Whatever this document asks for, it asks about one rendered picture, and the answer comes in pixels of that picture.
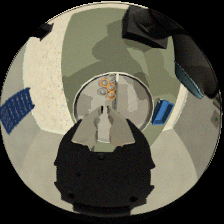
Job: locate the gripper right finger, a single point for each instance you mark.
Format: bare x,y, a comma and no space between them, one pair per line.
124,133

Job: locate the blue crate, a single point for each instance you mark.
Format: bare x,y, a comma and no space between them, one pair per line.
163,114

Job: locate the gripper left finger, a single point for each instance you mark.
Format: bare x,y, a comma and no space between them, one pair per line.
81,133

